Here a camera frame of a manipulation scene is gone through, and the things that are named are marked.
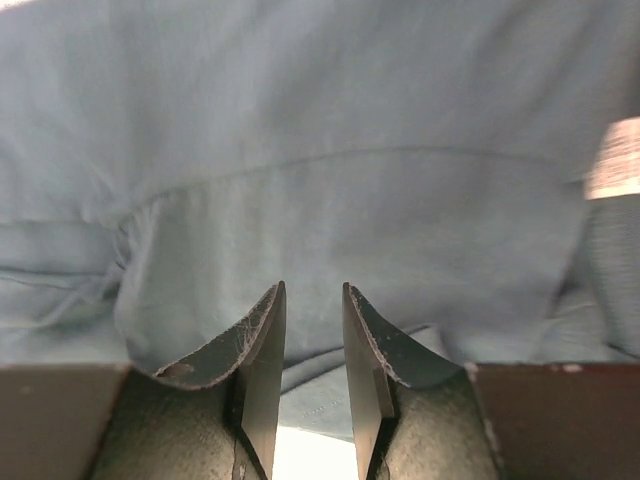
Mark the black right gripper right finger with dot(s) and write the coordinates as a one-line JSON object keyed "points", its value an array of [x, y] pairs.
{"points": [[417, 415]]}

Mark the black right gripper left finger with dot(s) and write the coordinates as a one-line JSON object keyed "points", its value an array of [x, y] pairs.
{"points": [[211, 415]]}

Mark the grey-blue t-shirt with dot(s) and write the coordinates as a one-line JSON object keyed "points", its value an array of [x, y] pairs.
{"points": [[163, 163]]}

